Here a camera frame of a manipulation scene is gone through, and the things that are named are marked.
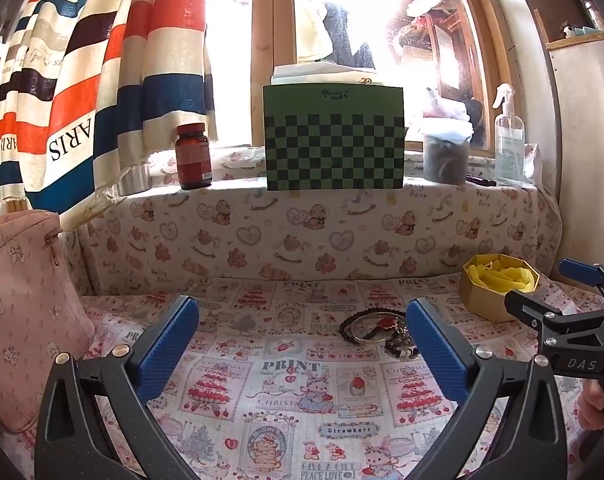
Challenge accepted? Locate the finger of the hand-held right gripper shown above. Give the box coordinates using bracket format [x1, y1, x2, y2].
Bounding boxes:
[558, 258, 604, 289]
[504, 290, 565, 332]

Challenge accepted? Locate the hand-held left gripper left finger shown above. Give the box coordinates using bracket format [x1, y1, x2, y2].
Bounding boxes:
[34, 295, 203, 480]

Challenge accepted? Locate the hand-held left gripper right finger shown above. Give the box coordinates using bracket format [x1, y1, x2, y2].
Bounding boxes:
[406, 297, 567, 480]

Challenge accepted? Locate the gold octagonal box yellow lining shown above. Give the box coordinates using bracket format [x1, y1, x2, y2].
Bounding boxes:
[456, 254, 540, 322]

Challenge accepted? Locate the silver bangle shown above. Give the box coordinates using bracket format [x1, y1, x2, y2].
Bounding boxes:
[348, 312, 409, 346]

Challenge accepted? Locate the black bead necklace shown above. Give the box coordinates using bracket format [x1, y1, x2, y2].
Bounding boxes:
[339, 312, 385, 344]

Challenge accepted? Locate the white packet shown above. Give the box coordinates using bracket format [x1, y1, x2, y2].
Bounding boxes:
[523, 142, 541, 184]

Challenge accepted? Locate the patchwork printed bed sheet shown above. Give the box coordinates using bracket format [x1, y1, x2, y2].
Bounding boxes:
[2, 272, 604, 480]

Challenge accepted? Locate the white wooden cabinet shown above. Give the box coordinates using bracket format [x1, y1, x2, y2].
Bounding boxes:
[533, 7, 604, 286]

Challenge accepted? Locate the pink bear-print bag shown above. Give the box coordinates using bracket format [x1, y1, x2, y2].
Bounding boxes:
[0, 210, 97, 435]

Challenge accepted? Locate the clear spray bottle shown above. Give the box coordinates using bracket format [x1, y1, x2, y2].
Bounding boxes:
[492, 83, 526, 184]

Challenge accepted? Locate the grey lidded container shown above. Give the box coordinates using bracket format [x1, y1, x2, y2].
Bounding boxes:
[422, 119, 472, 184]

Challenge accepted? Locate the metal cup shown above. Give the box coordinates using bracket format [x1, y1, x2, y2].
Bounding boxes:
[115, 161, 153, 197]

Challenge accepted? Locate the bear and heart printed cloth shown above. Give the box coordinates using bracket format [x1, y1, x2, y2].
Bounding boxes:
[62, 145, 562, 296]

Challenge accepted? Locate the red-brown pill bottle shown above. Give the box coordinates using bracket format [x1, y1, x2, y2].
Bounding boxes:
[175, 122, 213, 191]

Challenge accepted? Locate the green checkered board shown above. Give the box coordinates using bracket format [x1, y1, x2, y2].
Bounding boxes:
[262, 83, 407, 192]

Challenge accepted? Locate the dark bottle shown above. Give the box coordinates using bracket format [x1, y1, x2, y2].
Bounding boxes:
[580, 0, 604, 32]

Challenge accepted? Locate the striped curtain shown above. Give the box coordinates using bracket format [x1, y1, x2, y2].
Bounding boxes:
[0, 0, 217, 233]

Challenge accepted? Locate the white flat box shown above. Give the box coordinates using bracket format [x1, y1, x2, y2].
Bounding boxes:
[270, 62, 383, 87]

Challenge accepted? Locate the black hanging garment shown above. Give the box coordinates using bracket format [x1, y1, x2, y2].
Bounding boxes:
[323, 1, 379, 70]

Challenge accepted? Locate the wooden window frame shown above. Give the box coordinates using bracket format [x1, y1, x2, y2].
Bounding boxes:
[209, 0, 518, 157]

